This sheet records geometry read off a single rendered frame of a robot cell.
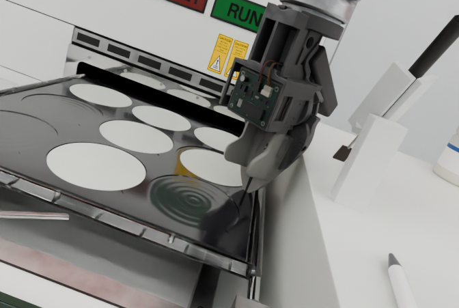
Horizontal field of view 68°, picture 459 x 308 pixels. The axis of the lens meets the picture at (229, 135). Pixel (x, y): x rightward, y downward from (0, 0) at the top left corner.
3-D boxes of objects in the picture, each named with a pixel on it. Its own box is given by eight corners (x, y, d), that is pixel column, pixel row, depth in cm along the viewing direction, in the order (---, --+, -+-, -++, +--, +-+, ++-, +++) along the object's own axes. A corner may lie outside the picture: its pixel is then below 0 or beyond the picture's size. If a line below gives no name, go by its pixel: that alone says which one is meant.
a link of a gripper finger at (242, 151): (204, 182, 41) (229, 110, 38) (235, 176, 45) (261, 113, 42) (221, 196, 39) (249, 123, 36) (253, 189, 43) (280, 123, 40)
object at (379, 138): (320, 175, 37) (377, 55, 32) (354, 188, 36) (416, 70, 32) (328, 201, 31) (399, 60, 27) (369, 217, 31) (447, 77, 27)
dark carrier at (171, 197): (85, 80, 63) (86, 76, 63) (259, 145, 63) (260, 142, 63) (-116, 128, 31) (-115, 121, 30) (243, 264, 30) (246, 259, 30)
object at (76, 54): (64, 88, 69) (73, 42, 66) (267, 164, 69) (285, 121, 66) (59, 89, 68) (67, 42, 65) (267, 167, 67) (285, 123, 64)
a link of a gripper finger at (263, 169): (221, 196, 39) (249, 123, 36) (253, 189, 43) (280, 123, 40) (240, 212, 37) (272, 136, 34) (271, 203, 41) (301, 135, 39)
